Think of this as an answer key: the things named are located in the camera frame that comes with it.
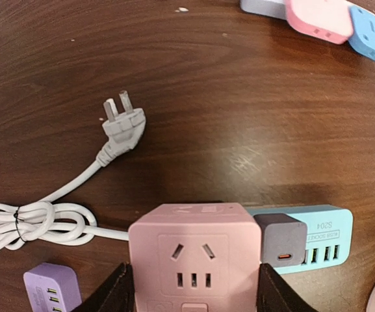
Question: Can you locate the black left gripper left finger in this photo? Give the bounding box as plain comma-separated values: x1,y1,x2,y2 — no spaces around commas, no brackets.
73,263,135,312

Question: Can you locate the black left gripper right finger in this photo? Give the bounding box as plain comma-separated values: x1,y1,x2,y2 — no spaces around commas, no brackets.
256,263,317,312

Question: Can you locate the grey usb charger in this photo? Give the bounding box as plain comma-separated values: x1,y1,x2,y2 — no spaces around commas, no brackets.
253,213,307,268

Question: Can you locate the pink cube socket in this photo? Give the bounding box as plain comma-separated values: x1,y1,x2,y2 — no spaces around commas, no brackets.
129,203,262,311

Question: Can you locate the teal usb power strip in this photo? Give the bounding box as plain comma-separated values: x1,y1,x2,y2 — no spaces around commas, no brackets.
246,205,354,274

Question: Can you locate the purple power strip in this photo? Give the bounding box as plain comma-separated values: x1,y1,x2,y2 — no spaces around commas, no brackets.
23,263,82,312

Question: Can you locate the white teal strip cable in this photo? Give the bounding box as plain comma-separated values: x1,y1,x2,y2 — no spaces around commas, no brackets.
0,90,148,256

